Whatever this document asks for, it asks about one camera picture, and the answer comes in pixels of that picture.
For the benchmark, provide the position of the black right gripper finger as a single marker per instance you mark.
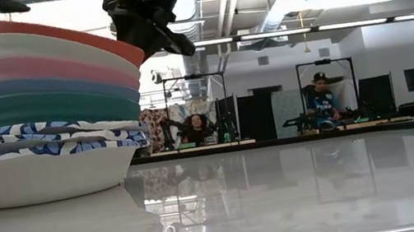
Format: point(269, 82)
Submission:
point(144, 34)
point(181, 45)

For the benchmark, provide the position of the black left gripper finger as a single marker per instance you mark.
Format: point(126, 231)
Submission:
point(6, 5)

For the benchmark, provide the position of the red-orange plastic bowl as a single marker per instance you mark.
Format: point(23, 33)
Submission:
point(126, 53)

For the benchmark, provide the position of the white plastic bowl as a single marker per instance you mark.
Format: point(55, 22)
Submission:
point(33, 47)

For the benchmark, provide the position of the pink plastic bowl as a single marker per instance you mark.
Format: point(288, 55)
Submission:
point(36, 64)

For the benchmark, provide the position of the blue plastic bowl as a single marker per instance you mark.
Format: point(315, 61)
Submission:
point(39, 85)

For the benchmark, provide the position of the green plastic bowl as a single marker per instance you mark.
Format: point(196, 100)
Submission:
point(56, 108)

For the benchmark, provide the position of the black background robot arm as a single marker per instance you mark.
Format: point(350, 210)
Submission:
point(299, 122)

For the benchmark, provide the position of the pale patterned cloth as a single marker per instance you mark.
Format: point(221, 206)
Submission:
point(177, 112)

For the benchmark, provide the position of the brown patterned cloth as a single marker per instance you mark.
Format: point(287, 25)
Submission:
point(152, 124)

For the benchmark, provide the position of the person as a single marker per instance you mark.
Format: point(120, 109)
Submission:
point(323, 103)
point(195, 134)

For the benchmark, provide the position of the wooden board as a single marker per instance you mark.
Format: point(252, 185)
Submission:
point(204, 148)

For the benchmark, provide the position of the black partition panel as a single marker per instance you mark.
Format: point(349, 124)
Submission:
point(257, 120)

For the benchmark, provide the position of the teal patterned panel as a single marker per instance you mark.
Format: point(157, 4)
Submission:
point(288, 113)

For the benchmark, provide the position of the black metal station frame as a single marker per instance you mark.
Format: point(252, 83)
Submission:
point(192, 76)
point(323, 61)

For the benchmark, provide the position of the black table edge frame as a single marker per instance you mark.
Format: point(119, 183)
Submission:
point(298, 140)

